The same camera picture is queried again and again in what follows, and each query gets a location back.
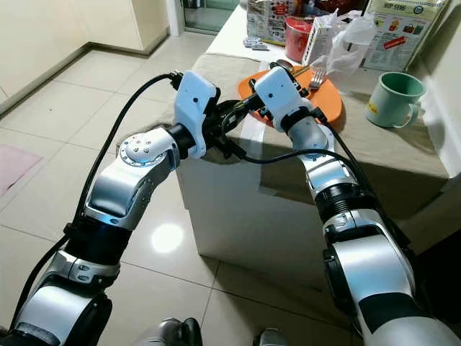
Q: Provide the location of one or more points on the cream wall cabinet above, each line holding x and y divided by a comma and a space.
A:
57, 29

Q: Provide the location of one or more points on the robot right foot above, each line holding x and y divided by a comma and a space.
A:
270, 339

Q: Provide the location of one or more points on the beige table cloth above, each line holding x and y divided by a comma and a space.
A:
389, 155

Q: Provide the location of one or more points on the silver blister pack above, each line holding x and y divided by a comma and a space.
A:
256, 44

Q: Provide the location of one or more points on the red plastic container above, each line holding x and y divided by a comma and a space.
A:
297, 40

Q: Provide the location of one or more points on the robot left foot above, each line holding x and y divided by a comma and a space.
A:
173, 333

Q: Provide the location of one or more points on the white framed glass door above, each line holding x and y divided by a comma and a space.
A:
205, 11

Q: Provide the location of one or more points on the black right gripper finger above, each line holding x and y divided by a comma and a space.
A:
256, 88
282, 66

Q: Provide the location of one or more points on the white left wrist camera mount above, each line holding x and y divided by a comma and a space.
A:
198, 108

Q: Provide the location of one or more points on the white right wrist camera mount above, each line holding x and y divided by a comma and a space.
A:
284, 94

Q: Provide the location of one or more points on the green mug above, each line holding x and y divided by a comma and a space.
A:
392, 101

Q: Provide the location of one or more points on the pink floor mat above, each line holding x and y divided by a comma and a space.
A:
9, 166

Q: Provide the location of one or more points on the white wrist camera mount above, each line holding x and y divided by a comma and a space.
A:
284, 94
198, 108

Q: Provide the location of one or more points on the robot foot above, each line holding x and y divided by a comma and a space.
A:
173, 333
270, 339

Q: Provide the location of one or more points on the orange round plate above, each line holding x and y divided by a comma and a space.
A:
330, 97

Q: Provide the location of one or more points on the silver metal fork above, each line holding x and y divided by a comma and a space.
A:
317, 78

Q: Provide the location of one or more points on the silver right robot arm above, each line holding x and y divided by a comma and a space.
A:
367, 267

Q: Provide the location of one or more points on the clear plastic bag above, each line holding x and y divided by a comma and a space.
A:
353, 43

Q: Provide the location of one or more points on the colourful printed box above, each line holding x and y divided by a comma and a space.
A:
268, 18

